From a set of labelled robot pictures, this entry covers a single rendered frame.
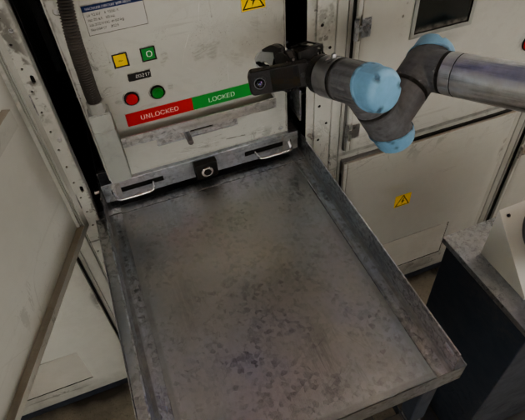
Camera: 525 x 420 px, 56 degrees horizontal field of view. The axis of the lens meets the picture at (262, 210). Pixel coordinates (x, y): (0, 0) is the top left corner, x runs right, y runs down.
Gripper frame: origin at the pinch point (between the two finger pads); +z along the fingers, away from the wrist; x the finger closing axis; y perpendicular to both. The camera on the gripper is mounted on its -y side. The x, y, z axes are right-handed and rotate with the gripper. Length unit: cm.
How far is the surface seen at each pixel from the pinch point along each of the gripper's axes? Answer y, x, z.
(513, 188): 104, -79, 2
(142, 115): -21.2, -9.5, 20.1
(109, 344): -48, -86, 42
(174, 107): -13.6, -9.6, 18.2
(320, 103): 21.1, -18.1, 7.3
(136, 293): -40, -41, 1
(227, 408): -37, -50, -32
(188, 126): -12.5, -14.1, 15.0
